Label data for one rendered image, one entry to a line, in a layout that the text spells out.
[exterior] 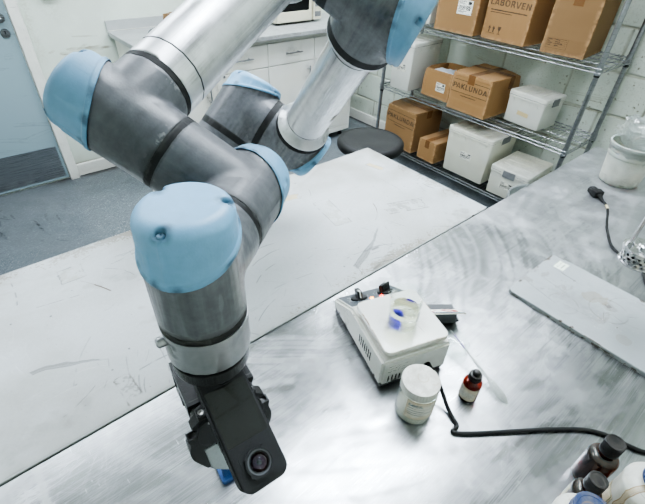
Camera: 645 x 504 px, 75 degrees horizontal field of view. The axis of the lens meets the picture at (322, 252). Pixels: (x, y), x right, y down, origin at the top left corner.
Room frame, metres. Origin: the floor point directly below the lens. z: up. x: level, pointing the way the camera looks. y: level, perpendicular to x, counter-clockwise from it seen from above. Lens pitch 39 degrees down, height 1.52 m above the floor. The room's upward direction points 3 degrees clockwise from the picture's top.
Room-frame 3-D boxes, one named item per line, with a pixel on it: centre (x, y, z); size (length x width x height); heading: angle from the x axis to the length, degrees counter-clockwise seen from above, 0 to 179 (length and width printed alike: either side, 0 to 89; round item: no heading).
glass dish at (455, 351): (0.51, -0.25, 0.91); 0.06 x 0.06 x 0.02
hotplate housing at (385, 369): (0.52, -0.13, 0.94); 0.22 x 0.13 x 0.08; 23
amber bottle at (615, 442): (0.28, -0.39, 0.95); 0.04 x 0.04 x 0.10
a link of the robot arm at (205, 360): (0.25, 0.10, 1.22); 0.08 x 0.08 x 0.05
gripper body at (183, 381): (0.25, 0.10, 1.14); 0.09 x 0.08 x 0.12; 34
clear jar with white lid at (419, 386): (0.38, -0.16, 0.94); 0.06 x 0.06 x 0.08
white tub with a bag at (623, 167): (1.21, -0.93, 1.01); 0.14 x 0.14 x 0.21
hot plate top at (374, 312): (0.49, -0.14, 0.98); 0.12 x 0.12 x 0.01; 23
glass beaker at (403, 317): (0.48, -0.14, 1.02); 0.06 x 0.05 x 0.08; 90
